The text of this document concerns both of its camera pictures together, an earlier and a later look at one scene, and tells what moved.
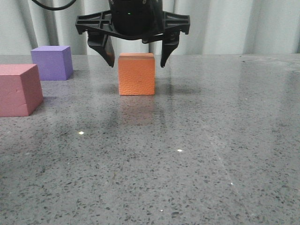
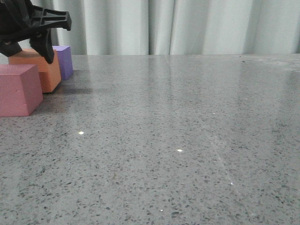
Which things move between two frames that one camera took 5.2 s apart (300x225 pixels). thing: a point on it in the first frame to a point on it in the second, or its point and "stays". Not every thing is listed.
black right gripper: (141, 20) to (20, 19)
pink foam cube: (20, 89) stays
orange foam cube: (136, 73) to (49, 74)
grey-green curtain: (217, 27) stays
